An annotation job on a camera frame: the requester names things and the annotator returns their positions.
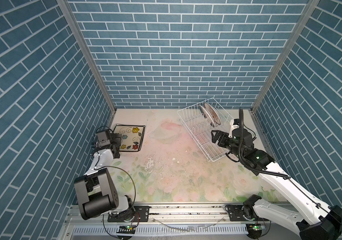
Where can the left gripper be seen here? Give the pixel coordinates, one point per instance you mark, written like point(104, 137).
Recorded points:
point(116, 139)

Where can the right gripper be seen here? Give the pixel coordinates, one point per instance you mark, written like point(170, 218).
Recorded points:
point(225, 136)

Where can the floral black square plate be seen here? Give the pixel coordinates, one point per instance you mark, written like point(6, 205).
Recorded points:
point(132, 137)

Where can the round plate red rim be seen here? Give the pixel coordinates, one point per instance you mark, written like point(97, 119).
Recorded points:
point(207, 115)

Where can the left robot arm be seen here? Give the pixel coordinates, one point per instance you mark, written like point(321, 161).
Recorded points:
point(96, 193)

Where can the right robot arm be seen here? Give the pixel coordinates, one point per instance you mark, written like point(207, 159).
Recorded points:
point(313, 218)

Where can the round plate orange sunburst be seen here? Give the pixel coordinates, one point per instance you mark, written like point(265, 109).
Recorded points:
point(213, 114)

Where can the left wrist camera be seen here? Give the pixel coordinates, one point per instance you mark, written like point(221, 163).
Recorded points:
point(103, 138)

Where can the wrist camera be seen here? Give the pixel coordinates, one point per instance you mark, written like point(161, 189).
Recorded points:
point(234, 125)
point(103, 138)

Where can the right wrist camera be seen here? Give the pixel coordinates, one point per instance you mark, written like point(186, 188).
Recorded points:
point(234, 125)

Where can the white wire dish rack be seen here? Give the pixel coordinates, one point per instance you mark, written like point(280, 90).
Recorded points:
point(198, 127)

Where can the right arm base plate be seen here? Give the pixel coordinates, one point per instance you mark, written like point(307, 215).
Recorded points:
point(236, 214)

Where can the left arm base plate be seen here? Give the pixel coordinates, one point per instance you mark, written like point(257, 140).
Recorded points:
point(135, 213)

